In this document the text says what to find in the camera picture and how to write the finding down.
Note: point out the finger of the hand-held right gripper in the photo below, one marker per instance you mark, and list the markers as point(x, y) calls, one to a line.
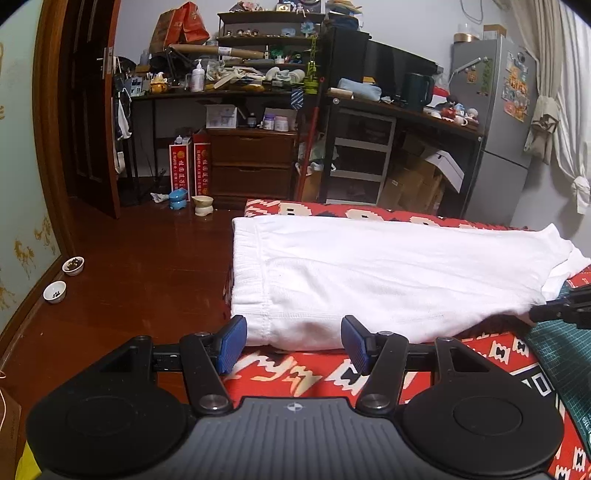
point(554, 311)

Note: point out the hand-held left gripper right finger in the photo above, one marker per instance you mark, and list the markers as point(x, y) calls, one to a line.
point(353, 344)

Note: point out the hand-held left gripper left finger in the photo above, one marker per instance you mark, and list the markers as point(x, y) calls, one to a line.
point(233, 344)

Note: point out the green cutting mat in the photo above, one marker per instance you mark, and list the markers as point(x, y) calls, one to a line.
point(568, 360)

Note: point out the red patterned blanket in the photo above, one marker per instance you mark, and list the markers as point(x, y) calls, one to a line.
point(300, 374)

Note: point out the white pet bowl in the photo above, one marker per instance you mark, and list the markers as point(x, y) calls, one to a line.
point(203, 205)

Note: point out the grey refrigerator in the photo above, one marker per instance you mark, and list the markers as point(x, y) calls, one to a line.
point(494, 175)

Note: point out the blue pet bowl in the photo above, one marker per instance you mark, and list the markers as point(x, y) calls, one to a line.
point(178, 198)

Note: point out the wooden drawer cabinet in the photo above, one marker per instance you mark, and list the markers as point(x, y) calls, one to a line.
point(251, 180)

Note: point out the upright folded cardboard boxes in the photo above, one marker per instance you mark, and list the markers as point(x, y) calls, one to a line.
point(411, 189)

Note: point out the pet bowl with kibble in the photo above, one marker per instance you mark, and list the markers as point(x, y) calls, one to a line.
point(74, 266)

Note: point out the white cardboard box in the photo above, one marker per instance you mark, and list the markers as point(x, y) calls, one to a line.
point(445, 168)

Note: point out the red sign box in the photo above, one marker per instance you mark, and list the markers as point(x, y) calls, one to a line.
point(202, 164)
point(180, 166)

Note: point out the white paw print bowl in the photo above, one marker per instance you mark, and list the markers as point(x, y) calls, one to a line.
point(55, 292)

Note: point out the white curtain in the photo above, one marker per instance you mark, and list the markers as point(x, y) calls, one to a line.
point(575, 115)

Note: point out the red pole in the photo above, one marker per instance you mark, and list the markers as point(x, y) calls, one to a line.
point(308, 138)

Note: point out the cluster of small figurines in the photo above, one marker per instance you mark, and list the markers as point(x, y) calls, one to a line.
point(455, 110)

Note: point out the cluster of fridge magnets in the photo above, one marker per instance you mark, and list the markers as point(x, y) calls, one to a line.
point(516, 87)

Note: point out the white printed carton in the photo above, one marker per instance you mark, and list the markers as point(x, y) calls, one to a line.
point(221, 116)

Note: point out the white plastic drawer unit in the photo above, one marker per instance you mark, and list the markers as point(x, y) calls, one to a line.
point(364, 114)

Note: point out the yellow plastic bag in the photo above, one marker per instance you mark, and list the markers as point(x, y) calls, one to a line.
point(27, 466)

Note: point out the wooden door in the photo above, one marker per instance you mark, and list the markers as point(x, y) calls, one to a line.
point(92, 138)

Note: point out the black shelf desk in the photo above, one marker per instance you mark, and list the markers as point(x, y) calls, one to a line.
point(194, 94)

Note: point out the light blue pouch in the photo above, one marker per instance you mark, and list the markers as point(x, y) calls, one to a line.
point(360, 90)

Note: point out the dark green kettle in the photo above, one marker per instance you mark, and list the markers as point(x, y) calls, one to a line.
point(415, 92)

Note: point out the white pump bottle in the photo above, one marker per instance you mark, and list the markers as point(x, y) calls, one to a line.
point(197, 78)

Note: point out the black monitor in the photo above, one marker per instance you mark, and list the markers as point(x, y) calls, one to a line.
point(392, 64)

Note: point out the black computer case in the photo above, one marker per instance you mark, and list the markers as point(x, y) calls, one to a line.
point(344, 60)

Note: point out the glass jar gold band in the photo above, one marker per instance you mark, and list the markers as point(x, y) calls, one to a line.
point(467, 34)

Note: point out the brown cardboard tube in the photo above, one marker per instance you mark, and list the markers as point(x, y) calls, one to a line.
point(217, 50)

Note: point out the red paper bag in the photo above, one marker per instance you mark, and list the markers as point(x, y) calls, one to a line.
point(184, 27)

